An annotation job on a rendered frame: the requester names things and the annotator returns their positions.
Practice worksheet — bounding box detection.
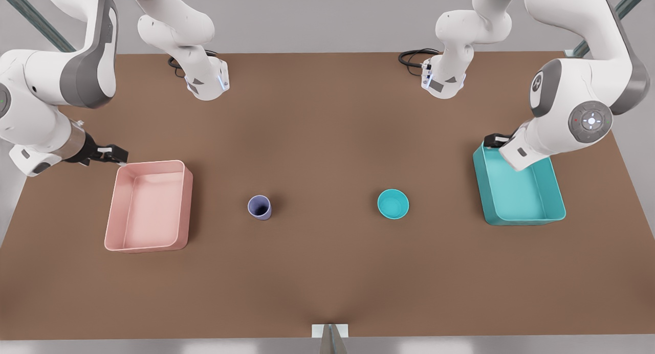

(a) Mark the black cable loop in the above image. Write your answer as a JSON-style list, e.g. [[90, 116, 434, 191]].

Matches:
[[168, 50, 219, 79], [398, 49, 442, 77]]

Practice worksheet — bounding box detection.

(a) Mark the purple cup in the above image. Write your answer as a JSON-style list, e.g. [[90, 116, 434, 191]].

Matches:
[[248, 195, 272, 221]]

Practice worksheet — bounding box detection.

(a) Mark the teal rectangular box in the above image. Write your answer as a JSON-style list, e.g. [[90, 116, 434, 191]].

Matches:
[[472, 142, 566, 227]]

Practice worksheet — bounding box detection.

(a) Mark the pink rectangular box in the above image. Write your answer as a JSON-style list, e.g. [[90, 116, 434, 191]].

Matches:
[[104, 160, 193, 253]]

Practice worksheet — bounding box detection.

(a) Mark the teal bowl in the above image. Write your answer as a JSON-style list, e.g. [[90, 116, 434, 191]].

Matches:
[[377, 189, 410, 220]]

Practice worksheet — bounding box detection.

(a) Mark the silver frame post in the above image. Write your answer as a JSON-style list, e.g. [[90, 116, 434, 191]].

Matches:
[[312, 323, 349, 354], [564, 0, 655, 58], [0, 0, 76, 54]]

